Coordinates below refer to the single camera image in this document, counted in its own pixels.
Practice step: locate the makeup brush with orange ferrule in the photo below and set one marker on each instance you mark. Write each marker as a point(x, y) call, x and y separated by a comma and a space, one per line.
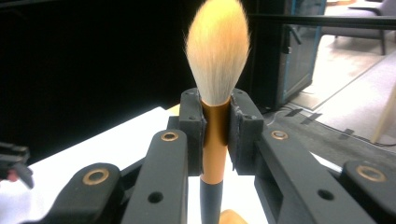
point(216, 53)

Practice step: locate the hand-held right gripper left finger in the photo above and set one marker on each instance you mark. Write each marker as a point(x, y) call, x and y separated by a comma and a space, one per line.
point(165, 174)

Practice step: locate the black horizontal bar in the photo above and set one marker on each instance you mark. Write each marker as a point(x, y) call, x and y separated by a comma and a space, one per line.
point(327, 21)

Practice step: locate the black tape strip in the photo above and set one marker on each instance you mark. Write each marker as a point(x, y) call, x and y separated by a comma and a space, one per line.
point(311, 118)
point(293, 112)
point(346, 133)

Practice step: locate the black cabinet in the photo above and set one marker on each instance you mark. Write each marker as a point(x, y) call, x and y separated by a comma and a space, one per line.
point(280, 62)

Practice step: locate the light wooden furniture frame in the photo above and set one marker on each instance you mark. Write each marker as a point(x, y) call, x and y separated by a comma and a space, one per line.
point(384, 118)

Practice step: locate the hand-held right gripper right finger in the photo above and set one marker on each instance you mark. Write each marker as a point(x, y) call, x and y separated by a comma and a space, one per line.
point(280, 174)

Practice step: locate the black curtain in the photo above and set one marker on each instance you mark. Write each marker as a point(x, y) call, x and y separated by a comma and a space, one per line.
point(77, 62)

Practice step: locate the white table mat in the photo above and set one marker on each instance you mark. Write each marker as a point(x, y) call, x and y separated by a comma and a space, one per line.
point(109, 146)

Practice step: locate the grey chair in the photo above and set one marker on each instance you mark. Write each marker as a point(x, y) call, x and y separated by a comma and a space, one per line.
point(367, 21)

